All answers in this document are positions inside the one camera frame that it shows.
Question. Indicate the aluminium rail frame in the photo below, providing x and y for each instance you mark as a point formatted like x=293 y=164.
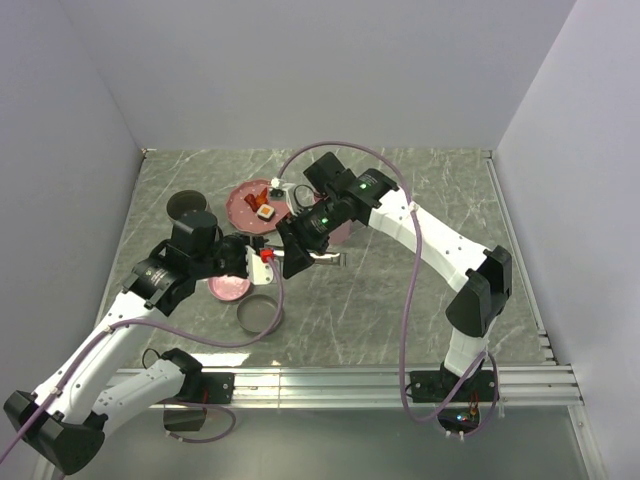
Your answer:
x=320 y=399

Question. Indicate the pink dotted plate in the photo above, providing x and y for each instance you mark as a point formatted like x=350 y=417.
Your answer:
x=241 y=215

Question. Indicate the grey cylindrical container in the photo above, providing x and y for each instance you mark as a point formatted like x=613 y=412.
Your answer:
x=184 y=202

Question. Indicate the sushi roll piece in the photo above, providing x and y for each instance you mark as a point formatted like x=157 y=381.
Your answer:
x=266 y=212

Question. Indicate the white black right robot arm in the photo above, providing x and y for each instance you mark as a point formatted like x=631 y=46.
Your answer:
x=481 y=278

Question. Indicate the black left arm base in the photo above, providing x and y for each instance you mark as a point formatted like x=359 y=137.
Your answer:
x=212 y=388

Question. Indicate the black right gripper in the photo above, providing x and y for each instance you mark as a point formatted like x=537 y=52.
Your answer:
x=296 y=257

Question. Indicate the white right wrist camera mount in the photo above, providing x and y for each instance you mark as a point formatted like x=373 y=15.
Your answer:
x=282 y=191

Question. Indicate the pink cylindrical container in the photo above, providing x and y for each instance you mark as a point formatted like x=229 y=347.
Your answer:
x=341 y=234

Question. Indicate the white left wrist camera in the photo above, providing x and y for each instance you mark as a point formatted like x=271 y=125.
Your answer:
x=260 y=269

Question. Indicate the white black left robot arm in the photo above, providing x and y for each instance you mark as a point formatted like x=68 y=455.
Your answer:
x=67 y=418

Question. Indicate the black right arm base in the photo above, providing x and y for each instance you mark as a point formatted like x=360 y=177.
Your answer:
x=473 y=402

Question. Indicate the pink round lid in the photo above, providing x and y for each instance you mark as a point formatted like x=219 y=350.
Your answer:
x=228 y=288

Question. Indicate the red sausage piece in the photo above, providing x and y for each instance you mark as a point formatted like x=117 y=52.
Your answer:
x=256 y=201

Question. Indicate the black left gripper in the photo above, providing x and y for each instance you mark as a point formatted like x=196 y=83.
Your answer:
x=241 y=241

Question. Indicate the grey round lid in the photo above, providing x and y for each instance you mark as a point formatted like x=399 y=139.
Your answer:
x=258 y=313

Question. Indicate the silver metal tongs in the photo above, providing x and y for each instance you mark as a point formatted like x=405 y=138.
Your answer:
x=328 y=258

